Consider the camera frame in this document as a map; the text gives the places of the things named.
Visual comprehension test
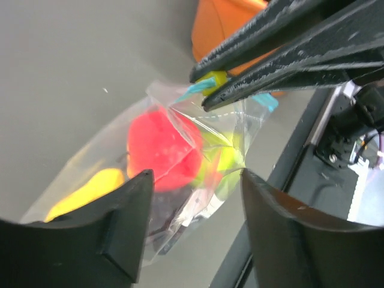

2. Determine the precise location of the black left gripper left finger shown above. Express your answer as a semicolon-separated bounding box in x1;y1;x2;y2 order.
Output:
1;170;154;287

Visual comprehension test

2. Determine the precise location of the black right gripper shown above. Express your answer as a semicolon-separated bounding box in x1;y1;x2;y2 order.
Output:
202;1;383;164

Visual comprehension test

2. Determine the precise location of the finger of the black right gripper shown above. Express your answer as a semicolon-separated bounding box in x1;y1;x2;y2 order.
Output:
190;1;326;82

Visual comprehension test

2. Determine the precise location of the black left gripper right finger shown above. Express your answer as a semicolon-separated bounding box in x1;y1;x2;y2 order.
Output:
241;169;383;287

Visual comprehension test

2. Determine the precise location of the clear zip bag blue seal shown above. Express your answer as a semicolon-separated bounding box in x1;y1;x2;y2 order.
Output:
21;79;278;266

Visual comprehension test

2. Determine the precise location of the fake yellow lemon in bag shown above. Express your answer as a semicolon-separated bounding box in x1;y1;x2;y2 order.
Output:
44;168;125;222

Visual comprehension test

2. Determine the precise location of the yellow zip slider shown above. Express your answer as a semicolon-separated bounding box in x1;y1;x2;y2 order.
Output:
199;71;228;96

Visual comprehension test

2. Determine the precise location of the fake green pear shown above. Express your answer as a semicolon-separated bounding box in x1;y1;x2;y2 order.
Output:
191;131;245;201

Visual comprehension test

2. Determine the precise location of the fake red apple in bag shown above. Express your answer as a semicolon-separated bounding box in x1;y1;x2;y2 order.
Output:
127;109;203;193

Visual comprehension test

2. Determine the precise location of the orange plastic fruit bin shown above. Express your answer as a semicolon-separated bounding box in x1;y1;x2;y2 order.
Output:
191;0;284;97

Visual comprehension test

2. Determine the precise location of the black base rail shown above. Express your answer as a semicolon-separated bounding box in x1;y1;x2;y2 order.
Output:
209;86;384;288

